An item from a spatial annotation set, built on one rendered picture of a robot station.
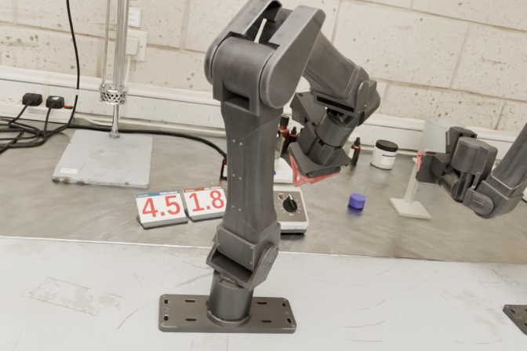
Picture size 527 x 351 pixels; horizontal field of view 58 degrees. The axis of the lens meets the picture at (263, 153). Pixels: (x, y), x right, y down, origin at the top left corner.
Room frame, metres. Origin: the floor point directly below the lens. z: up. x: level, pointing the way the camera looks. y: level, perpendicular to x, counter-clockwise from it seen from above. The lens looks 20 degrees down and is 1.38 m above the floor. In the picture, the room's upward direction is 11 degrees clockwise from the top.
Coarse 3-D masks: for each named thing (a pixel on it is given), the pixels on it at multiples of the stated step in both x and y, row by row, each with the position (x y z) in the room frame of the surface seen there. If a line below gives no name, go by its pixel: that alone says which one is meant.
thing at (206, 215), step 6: (186, 198) 0.87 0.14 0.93; (186, 210) 0.86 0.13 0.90; (210, 210) 0.87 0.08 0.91; (216, 210) 0.88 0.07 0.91; (222, 210) 0.89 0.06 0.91; (192, 216) 0.84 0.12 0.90; (198, 216) 0.85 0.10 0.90; (204, 216) 0.85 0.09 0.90; (210, 216) 0.86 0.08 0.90; (216, 216) 0.86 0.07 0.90; (222, 216) 0.87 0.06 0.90
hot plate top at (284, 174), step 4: (280, 160) 1.03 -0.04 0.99; (284, 160) 1.03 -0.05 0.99; (280, 164) 1.00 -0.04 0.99; (284, 164) 1.01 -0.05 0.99; (280, 168) 0.97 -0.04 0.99; (284, 168) 0.98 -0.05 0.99; (288, 168) 0.98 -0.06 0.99; (276, 172) 0.95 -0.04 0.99; (280, 172) 0.95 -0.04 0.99; (284, 172) 0.96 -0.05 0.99; (288, 172) 0.96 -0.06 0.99; (292, 172) 0.96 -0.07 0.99; (276, 176) 0.93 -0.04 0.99; (280, 176) 0.93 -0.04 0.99; (284, 176) 0.93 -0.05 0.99; (288, 176) 0.94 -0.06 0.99; (292, 176) 0.94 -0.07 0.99; (276, 180) 0.92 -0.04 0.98; (280, 180) 0.92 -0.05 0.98; (284, 180) 0.92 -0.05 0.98; (288, 180) 0.92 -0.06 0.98; (292, 180) 0.93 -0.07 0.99
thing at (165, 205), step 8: (144, 200) 0.82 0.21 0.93; (152, 200) 0.83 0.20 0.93; (160, 200) 0.83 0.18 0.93; (168, 200) 0.84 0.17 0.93; (176, 200) 0.85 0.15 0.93; (144, 208) 0.80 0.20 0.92; (152, 208) 0.81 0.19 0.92; (160, 208) 0.82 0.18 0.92; (168, 208) 0.83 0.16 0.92; (176, 208) 0.84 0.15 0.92; (144, 216) 0.79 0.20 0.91; (152, 216) 0.80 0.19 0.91; (160, 216) 0.81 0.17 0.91
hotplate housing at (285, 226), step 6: (276, 186) 0.92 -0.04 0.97; (282, 186) 0.92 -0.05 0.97; (288, 186) 0.93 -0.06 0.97; (294, 186) 0.93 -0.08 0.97; (300, 192) 0.92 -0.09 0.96; (306, 210) 0.89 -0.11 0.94; (306, 216) 0.87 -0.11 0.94; (282, 222) 0.85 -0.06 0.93; (288, 222) 0.85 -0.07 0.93; (294, 222) 0.86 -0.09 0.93; (300, 222) 0.86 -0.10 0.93; (306, 222) 0.87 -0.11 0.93; (282, 228) 0.84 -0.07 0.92; (288, 228) 0.85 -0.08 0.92; (294, 228) 0.85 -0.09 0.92; (300, 228) 0.86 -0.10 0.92; (306, 228) 0.86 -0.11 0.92
